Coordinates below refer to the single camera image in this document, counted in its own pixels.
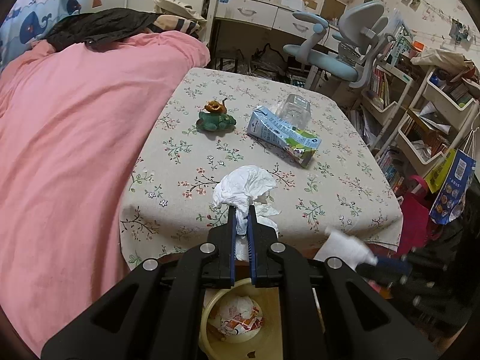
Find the small white tissue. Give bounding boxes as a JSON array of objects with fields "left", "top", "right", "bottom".
[{"left": 314, "top": 227, "right": 377, "bottom": 270}]

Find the green plush toy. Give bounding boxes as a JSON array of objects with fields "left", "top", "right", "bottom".
[{"left": 195, "top": 111, "right": 237, "bottom": 132}]

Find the blue milk carton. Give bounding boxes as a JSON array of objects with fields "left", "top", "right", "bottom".
[{"left": 247, "top": 106, "right": 321, "bottom": 167}]

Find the red white snack wrapper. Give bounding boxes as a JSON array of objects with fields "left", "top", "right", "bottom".
[{"left": 208, "top": 294, "right": 264, "bottom": 343}]

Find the clear plastic bottle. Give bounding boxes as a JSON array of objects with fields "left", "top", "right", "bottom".
[{"left": 275, "top": 94, "right": 311, "bottom": 130}]

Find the yellow trash bin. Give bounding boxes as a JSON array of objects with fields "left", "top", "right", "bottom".
[{"left": 199, "top": 279, "right": 283, "bottom": 360}]

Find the magenta bag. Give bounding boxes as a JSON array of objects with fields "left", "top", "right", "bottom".
[{"left": 396, "top": 175, "right": 435, "bottom": 256}]

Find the blue snack bag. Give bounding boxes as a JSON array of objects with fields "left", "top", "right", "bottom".
[{"left": 430, "top": 150, "right": 476, "bottom": 225}]

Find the floral white tablecloth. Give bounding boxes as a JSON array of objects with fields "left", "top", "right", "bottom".
[{"left": 119, "top": 68, "right": 403, "bottom": 268}]

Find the white bookshelf cart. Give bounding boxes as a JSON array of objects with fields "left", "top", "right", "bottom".
[{"left": 352, "top": 10, "right": 480, "bottom": 196}]

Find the pink bed blanket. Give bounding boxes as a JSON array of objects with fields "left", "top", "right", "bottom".
[{"left": 1, "top": 31, "right": 210, "bottom": 354}]

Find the striped beige pillow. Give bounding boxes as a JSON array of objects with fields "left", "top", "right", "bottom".
[{"left": 148, "top": 15, "right": 200, "bottom": 38}]

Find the white desk with drawers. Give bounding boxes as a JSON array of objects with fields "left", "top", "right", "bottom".
[{"left": 208, "top": 0, "right": 353, "bottom": 68}]

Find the beige tote bag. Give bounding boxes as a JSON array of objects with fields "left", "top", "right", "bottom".
[{"left": 154, "top": 0, "right": 206, "bottom": 22}]

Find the blue grey desk chair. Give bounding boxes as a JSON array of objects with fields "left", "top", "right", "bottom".
[{"left": 283, "top": 1, "right": 395, "bottom": 90}]

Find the black jacket on bed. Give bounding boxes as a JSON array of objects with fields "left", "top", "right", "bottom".
[{"left": 45, "top": 7, "right": 159, "bottom": 51}]

